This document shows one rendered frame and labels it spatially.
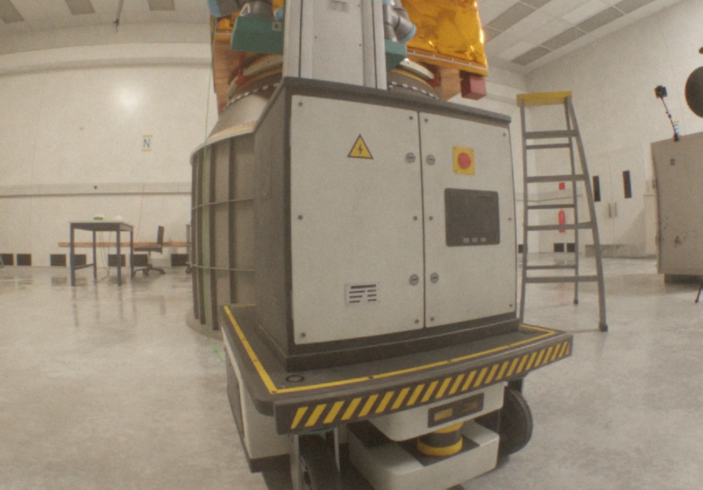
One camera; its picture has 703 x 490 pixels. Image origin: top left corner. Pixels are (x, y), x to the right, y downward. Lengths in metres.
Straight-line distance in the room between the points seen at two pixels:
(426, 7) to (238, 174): 1.79
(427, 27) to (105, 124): 6.76
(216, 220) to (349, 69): 1.35
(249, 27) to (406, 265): 0.96
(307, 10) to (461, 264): 0.93
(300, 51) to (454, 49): 1.80
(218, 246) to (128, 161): 5.84
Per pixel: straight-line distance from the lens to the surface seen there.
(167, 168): 7.79
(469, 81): 2.95
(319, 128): 0.69
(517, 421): 0.95
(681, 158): 4.47
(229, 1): 1.54
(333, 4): 1.39
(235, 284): 2.19
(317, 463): 0.71
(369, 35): 1.37
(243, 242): 2.13
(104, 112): 8.41
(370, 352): 0.73
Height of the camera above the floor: 0.55
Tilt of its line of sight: 2 degrees up
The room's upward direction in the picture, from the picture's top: 1 degrees counter-clockwise
